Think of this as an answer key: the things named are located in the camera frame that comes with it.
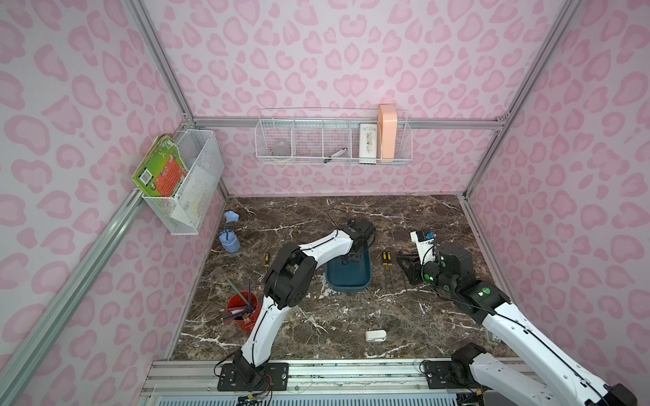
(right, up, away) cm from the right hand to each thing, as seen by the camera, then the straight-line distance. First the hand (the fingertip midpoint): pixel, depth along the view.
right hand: (398, 258), depth 76 cm
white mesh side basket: (-70, +38, +20) cm, 83 cm away
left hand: (-13, -1, +24) cm, 28 cm away
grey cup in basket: (-39, +38, +22) cm, 59 cm away
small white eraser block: (-5, -25, +3) cm, 25 cm away
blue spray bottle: (-59, +4, +20) cm, 62 cm away
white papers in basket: (-66, +19, +9) cm, 69 cm away
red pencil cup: (-48, -16, +4) cm, 51 cm away
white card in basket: (-7, +39, +16) cm, 42 cm away
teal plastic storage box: (-12, -9, +16) cm, 22 cm away
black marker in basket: (-16, +38, +22) cm, 47 cm away
